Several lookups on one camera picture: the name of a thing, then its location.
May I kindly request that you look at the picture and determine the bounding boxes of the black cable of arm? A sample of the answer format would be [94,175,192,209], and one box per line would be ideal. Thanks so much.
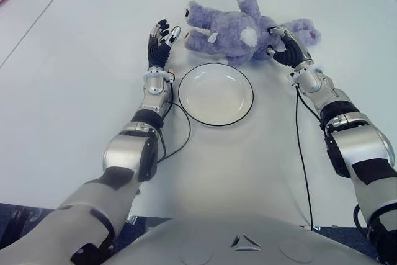
[156,102,192,163]
[295,84,314,231]

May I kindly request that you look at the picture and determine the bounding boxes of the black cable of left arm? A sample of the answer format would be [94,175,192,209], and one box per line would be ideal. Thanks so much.
[156,102,192,163]

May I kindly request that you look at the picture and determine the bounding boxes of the grey robot torso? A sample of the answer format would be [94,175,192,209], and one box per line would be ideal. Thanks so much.
[105,213,381,265]

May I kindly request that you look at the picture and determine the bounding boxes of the white plate with black rim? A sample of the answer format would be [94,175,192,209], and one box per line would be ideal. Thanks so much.
[177,63,254,128]

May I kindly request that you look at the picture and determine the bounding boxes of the purple plush doll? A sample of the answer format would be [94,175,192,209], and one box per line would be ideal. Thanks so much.
[182,0,322,66]

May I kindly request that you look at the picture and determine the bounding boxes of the robot right hand black silver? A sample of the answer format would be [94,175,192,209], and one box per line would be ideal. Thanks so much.
[266,25,314,70]

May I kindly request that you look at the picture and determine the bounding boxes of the robot left hand black silver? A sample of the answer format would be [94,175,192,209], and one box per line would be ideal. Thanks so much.
[146,19,182,72]

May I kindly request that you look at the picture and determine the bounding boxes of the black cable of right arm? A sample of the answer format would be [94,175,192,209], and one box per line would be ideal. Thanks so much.
[295,84,314,231]

